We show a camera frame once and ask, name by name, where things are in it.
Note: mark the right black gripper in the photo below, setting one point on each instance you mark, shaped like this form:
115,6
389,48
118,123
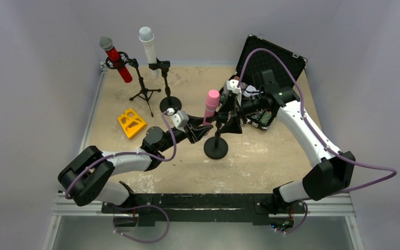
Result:
236,111

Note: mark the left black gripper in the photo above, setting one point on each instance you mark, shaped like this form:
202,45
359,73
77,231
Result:
189,131

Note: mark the pink microphone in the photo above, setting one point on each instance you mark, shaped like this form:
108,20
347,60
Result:
211,103

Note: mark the black round-base stand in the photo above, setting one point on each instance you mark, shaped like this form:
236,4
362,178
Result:
169,101
216,147

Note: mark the black tripod shock mount stand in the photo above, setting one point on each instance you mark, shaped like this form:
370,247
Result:
144,92

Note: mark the white microphone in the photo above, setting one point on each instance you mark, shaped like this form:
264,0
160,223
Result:
146,37

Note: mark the red glitter microphone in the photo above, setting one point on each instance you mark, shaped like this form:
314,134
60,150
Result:
114,57

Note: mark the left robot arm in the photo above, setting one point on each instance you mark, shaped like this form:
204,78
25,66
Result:
87,177

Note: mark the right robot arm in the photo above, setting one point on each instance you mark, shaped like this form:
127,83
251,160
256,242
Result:
332,169

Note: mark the white card deck box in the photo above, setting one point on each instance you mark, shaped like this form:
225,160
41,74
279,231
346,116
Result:
250,91

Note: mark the black poker chip case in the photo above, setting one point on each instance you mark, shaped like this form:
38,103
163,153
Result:
273,71

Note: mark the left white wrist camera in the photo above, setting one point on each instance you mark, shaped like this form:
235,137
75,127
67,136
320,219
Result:
179,119

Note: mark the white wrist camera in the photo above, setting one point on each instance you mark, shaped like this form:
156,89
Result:
179,119
232,87

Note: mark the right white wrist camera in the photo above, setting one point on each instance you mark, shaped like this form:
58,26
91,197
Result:
232,87

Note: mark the yellow plastic bracket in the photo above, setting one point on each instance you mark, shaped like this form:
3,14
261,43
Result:
131,123

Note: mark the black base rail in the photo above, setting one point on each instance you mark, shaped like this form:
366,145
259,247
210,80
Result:
259,209

